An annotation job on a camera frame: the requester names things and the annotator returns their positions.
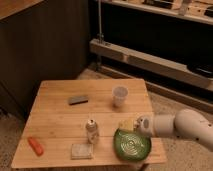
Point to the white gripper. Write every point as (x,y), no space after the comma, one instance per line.
(144,125)

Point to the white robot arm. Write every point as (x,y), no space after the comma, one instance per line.
(186,124)

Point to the small white bottle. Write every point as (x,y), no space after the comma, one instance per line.
(92,131)

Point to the green ribbed bowl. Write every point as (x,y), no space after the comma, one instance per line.
(131,146)

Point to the translucent plastic cup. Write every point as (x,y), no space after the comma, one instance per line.
(120,94)

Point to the wooden table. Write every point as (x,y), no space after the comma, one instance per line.
(56,125)

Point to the grey rectangular block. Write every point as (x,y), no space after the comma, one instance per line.
(77,100)

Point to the wooden shelf bench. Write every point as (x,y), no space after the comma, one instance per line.
(150,63)

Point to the orange carrot toy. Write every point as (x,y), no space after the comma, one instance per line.
(36,146)

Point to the metal pole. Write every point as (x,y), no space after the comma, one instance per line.
(100,35)

